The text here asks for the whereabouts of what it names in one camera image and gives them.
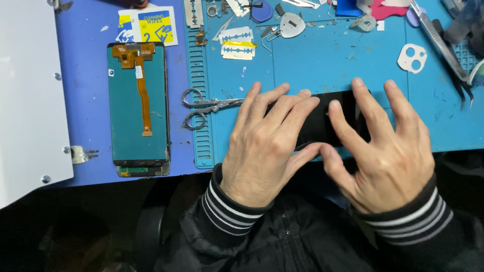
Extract person's left hand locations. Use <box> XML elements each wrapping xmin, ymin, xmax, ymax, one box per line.
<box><xmin>219</xmin><ymin>81</ymin><xmax>323</xmax><ymax>208</ymax></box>

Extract person's right hand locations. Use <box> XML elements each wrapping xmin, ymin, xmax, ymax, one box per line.
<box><xmin>319</xmin><ymin>77</ymin><xmax>436</xmax><ymax>215</ymax></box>

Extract black phone screen glass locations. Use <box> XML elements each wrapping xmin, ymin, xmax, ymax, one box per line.
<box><xmin>265</xmin><ymin>90</ymin><xmax>373</xmax><ymax>152</ymax></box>

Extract silver metal scissors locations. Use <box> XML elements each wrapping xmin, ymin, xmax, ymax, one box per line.
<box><xmin>181</xmin><ymin>88</ymin><xmax>246</xmax><ymax>131</ymax></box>

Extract person's black jacket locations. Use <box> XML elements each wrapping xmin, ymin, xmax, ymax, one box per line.
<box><xmin>153</xmin><ymin>187</ymin><xmax>484</xmax><ymax>272</ymax></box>

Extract black pointed tweezers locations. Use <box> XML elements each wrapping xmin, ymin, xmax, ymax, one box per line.
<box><xmin>432</xmin><ymin>19</ymin><xmax>475</xmax><ymax>111</ymax></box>

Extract yellow wrapped razor blade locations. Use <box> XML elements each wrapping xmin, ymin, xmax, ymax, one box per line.
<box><xmin>221</xmin><ymin>41</ymin><xmax>258</xmax><ymax>61</ymax></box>

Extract teal silicone repair mat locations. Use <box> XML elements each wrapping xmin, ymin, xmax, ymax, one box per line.
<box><xmin>183</xmin><ymin>0</ymin><xmax>484</xmax><ymax>170</ymax></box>

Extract white tape roll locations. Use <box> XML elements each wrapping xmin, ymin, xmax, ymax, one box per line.
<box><xmin>467</xmin><ymin>58</ymin><xmax>484</xmax><ymax>87</ymax></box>

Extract thin metal pry blade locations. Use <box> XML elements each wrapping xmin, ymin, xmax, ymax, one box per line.
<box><xmin>212</xmin><ymin>15</ymin><xmax>234</xmax><ymax>42</ymax></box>

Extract silver metal tweezers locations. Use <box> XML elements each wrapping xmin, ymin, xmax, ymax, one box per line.
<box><xmin>410</xmin><ymin>0</ymin><xmax>470</xmax><ymax>82</ymax></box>

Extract phone display with orange flex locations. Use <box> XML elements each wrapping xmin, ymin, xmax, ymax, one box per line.
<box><xmin>107</xmin><ymin>42</ymin><xmax>170</xmax><ymax>167</ymax></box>

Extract silver metal opening pick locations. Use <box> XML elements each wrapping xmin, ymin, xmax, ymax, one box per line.
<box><xmin>279</xmin><ymin>12</ymin><xmax>306</xmax><ymax>39</ymax></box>

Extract blue plastic opening pick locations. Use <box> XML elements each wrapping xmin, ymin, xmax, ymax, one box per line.
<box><xmin>251</xmin><ymin>0</ymin><xmax>274</xmax><ymax>23</ymax></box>

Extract bent razor blade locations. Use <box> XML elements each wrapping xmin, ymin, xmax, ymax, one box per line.
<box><xmin>225</xmin><ymin>0</ymin><xmax>251</xmax><ymax>18</ymax></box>

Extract purple plastic pick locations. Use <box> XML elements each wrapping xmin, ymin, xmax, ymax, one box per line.
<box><xmin>406</xmin><ymin>7</ymin><xmax>421</xmax><ymax>28</ymax></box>

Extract bare razor blade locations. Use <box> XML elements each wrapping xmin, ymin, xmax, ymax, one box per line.
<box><xmin>184</xmin><ymin>0</ymin><xmax>204</xmax><ymax>29</ymax></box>

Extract pink plastic piece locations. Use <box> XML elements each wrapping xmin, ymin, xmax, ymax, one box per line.
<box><xmin>369</xmin><ymin>0</ymin><xmax>412</xmax><ymax>21</ymax></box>

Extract dark crumpled plastic bag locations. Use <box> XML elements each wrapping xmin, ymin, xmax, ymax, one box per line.
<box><xmin>440</xmin><ymin>0</ymin><xmax>484</xmax><ymax>57</ymax></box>

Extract yellow blue wipe packet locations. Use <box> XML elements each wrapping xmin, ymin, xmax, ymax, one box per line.
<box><xmin>116</xmin><ymin>6</ymin><xmax>178</xmax><ymax>47</ymax></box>

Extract blue plastic card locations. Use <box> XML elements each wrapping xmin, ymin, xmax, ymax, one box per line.
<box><xmin>335</xmin><ymin>0</ymin><xmax>364</xmax><ymax>17</ymax></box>

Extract white clip with metal pins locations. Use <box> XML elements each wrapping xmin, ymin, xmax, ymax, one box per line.
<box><xmin>71</xmin><ymin>145</ymin><xmax>100</xmax><ymax>164</ymax></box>

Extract dark blue work mat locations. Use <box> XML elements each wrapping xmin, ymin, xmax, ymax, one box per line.
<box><xmin>45</xmin><ymin>0</ymin><xmax>214</xmax><ymax>188</ymax></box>

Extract white metal machine panel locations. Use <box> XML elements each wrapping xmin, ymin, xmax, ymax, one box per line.
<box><xmin>0</xmin><ymin>0</ymin><xmax>75</xmax><ymax>210</ymax></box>

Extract white camera lens frame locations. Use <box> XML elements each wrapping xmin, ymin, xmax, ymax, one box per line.
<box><xmin>397</xmin><ymin>43</ymin><xmax>428</xmax><ymax>75</ymax></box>

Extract silver wire clip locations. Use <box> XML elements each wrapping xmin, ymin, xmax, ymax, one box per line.
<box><xmin>261</xmin><ymin>29</ymin><xmax>283</xmax><ymax>53</ymax></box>

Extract phone frame with green board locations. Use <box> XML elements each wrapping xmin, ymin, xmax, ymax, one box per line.
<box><xmin>116</xmin><ymin>160</ymin><xmax>171</xmax><ymax>178</ymax></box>

